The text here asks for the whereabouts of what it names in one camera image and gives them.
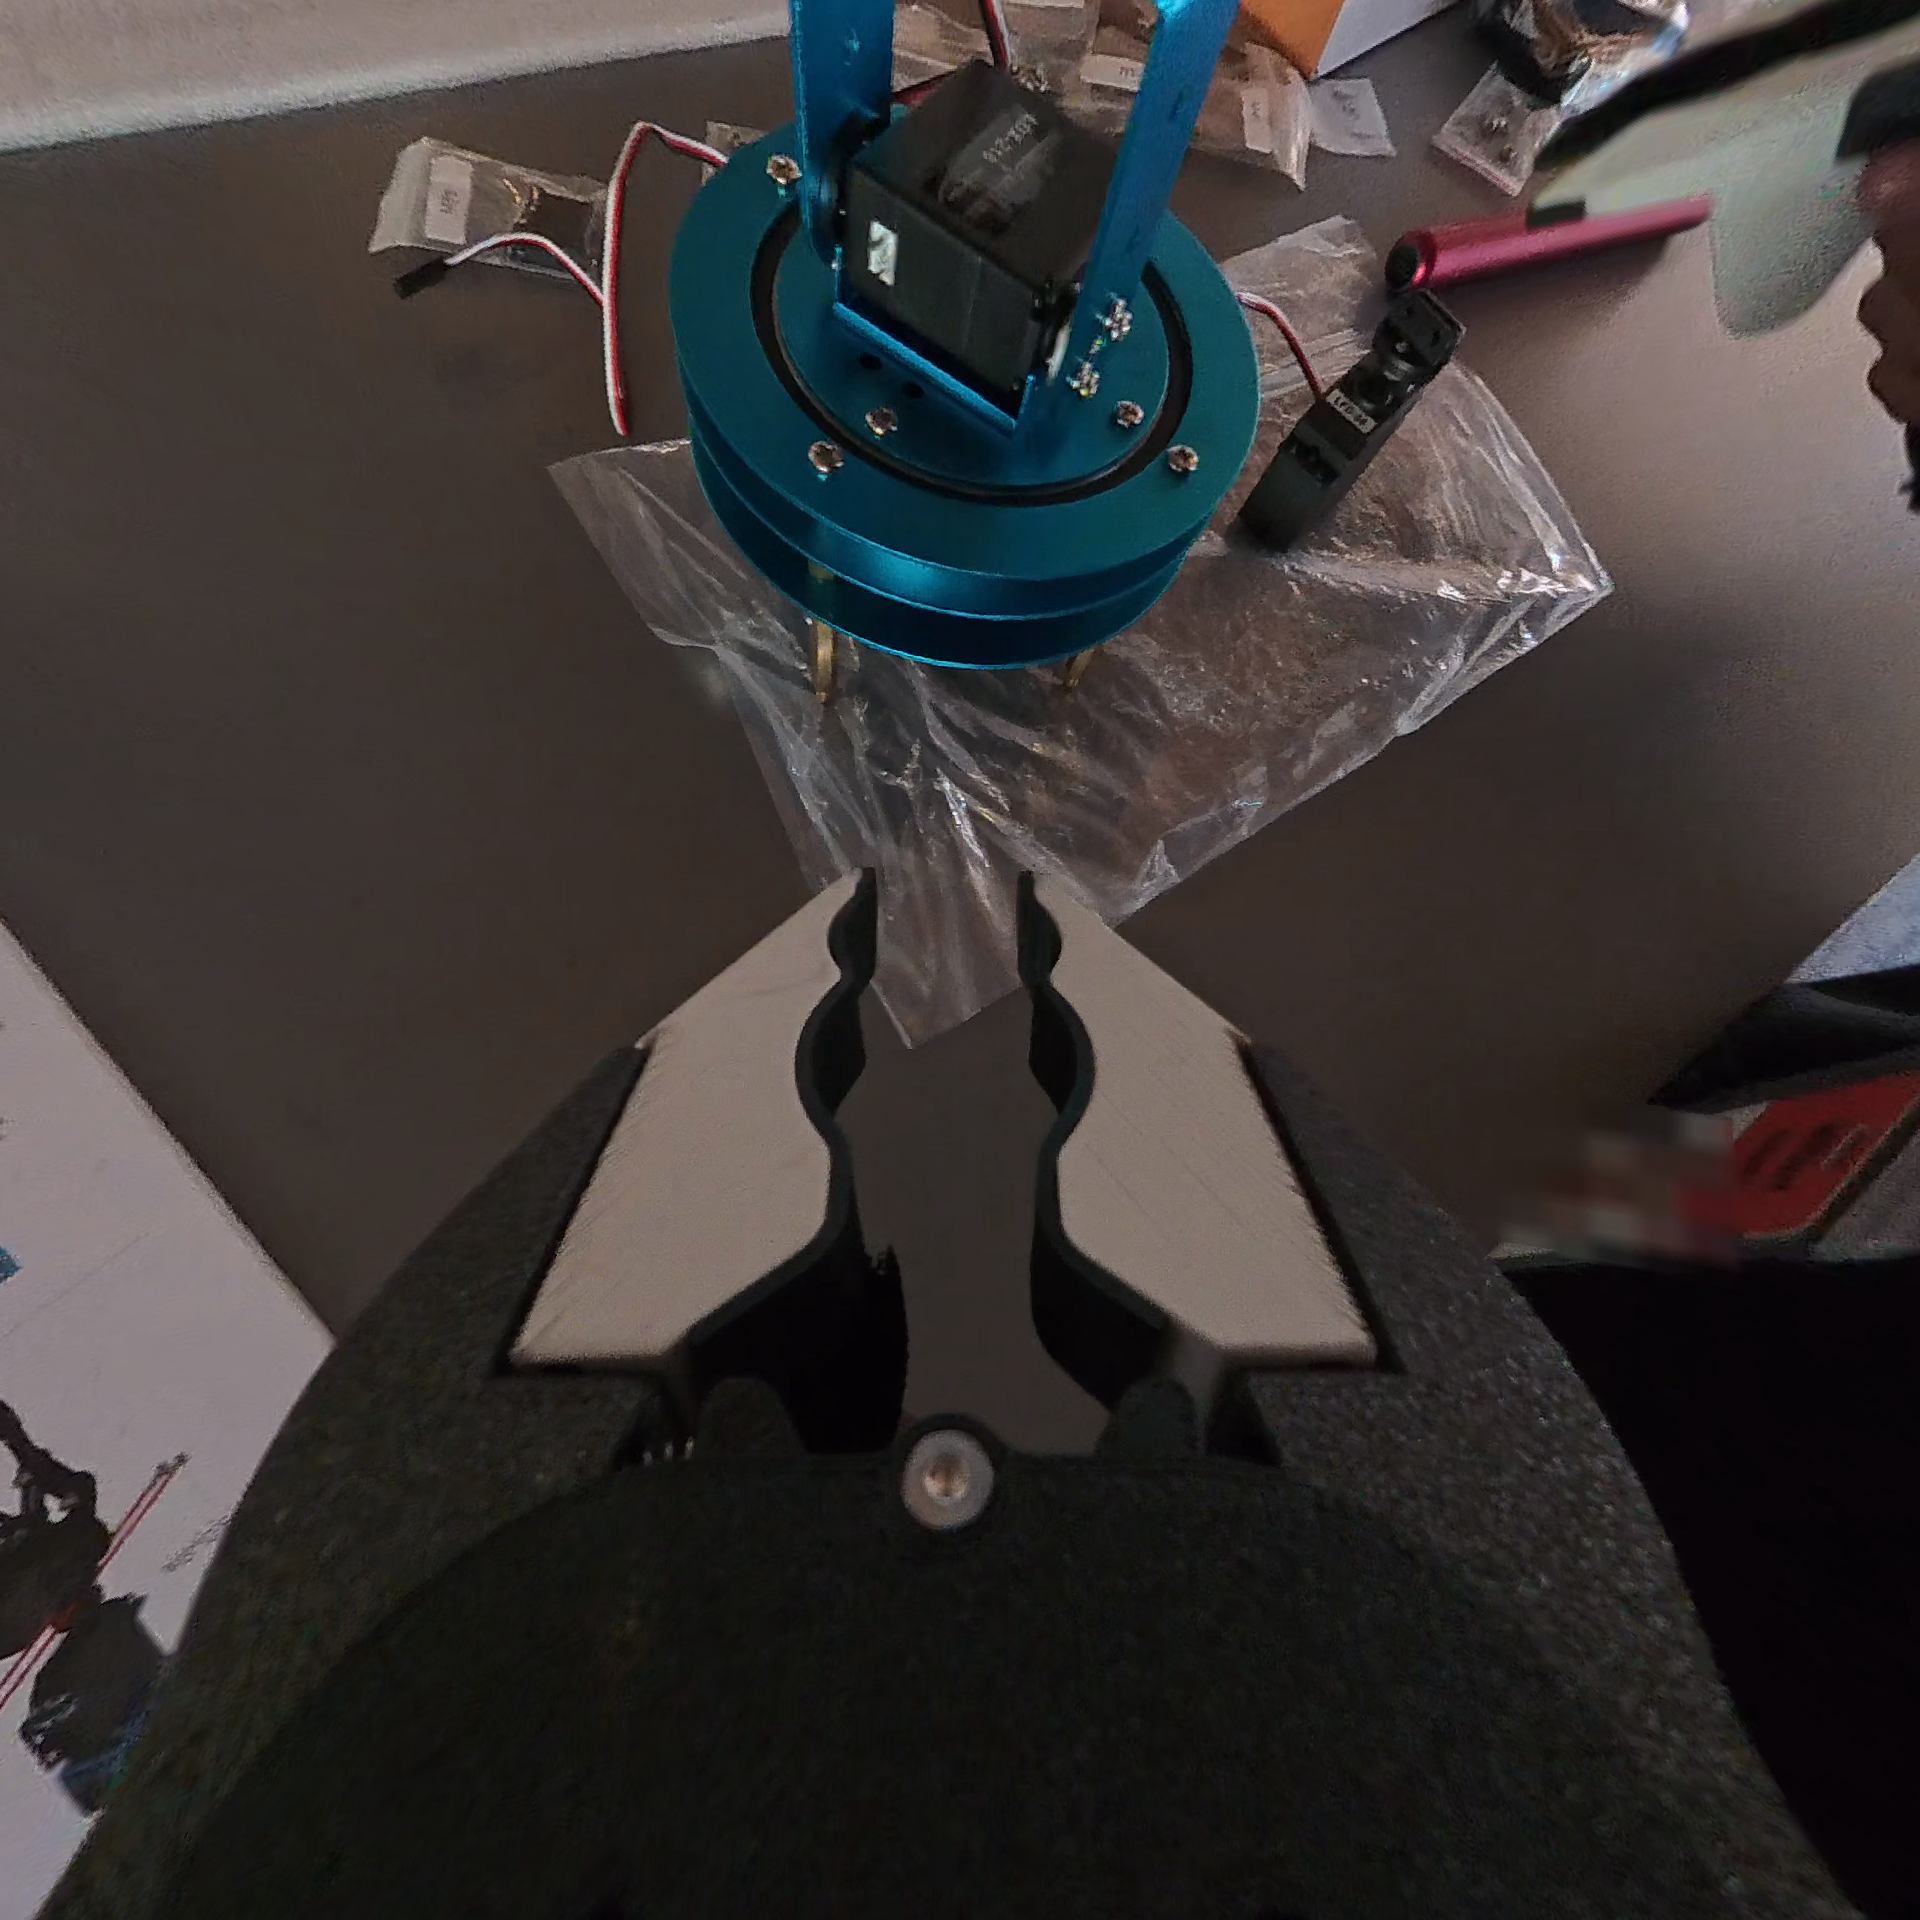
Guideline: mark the black servo motor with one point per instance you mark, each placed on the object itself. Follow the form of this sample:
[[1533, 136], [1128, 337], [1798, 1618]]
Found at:
[[1319, 465]]

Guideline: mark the pile of small parts bags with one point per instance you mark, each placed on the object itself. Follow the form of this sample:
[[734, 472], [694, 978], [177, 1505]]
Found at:
[[1260, 119]]

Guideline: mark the orange white cardboard box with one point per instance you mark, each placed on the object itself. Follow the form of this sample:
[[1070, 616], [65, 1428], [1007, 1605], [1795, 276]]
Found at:
[[1349, 31]]

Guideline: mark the large clear plastic bag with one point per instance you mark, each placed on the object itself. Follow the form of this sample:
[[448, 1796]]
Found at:
[[1276, 721]]

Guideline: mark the dark red metal tube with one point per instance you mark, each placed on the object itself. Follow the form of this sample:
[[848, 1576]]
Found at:
[[1500, 247]]

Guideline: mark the person's black clothing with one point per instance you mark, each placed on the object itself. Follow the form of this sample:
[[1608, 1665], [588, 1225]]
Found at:
[[1771, 1576]]

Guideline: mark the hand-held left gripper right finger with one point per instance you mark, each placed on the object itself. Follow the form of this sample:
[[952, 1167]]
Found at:
[[1201, 1185]]

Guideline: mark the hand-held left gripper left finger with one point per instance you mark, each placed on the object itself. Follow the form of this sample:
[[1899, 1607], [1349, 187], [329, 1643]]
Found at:
[[676, 1185]]

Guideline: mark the dark grey desk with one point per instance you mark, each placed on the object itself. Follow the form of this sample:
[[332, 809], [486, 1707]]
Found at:
[[301, 674]]

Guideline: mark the blue toy robot arm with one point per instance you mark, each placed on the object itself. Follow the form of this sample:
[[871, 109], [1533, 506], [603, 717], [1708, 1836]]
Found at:
[[960, 570]]

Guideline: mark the small clear parts bag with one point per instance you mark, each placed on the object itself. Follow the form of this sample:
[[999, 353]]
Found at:
[[451, 194]]

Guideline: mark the assembly instruction manual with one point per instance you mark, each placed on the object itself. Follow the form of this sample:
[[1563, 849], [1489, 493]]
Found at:
[[119, 1275]]

